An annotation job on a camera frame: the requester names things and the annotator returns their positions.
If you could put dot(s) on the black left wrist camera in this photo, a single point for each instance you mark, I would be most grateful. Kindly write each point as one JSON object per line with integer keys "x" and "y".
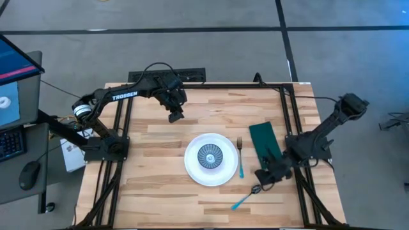
{"x": 174, "y": 83}

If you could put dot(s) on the black power strip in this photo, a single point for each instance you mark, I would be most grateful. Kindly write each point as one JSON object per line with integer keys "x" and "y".
{"x": 191, "y": 75}

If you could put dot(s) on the black aluminium table frame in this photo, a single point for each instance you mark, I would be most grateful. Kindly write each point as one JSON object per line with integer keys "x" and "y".
{"x": 223, "y": 86}

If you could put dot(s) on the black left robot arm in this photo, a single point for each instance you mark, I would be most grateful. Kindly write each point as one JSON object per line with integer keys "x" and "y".
{"x": 124, "y": 95}

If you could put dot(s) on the white round plate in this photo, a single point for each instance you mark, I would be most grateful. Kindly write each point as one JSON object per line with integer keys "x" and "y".
{"x": 191, "y": 166}

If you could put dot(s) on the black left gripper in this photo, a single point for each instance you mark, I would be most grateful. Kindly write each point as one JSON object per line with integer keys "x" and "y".
{"x": 172, "y": 100}

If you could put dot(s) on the grey monitor light blue screen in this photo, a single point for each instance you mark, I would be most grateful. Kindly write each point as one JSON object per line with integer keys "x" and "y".
{"x": 30, "y": 96}

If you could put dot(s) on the dark green cloth napkin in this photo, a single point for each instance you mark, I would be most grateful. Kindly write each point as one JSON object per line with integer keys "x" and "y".
{"x": 262, "y": 134}

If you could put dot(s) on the grey computer desk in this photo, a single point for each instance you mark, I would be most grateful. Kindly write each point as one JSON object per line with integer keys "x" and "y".
{"x": 19, "y": 195}

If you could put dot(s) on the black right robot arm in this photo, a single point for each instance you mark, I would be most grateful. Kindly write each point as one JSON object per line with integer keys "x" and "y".
{"x": 322, "y": 131}

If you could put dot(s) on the black keyboard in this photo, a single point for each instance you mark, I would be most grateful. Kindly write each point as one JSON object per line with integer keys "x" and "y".
{"x": 11, "y": 143}

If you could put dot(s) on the black computer mouse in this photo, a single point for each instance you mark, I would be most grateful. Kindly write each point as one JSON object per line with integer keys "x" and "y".
{"x": 29, "y": 175}

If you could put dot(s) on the white printed box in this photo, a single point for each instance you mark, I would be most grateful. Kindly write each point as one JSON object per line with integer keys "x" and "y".
{"x": 72, "y": 159}

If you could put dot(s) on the blue striped bowl pink base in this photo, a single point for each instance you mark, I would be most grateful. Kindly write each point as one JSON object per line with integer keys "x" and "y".
{"x": 210, "y": 156}

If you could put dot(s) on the tilted monitor dark blue screen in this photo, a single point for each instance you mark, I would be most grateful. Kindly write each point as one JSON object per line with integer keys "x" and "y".
{"x": 14, "y": 64}

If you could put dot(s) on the black diagonal strut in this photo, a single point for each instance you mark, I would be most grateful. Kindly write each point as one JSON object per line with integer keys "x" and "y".
{"x": 60, "y": 127}

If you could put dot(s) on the black floor stand legs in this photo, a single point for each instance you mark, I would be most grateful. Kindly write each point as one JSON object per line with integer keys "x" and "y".
{"x": 394, "y": 123}

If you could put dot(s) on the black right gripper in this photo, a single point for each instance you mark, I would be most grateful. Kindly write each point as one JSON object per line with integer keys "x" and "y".
{"x": 281, "y": 171}

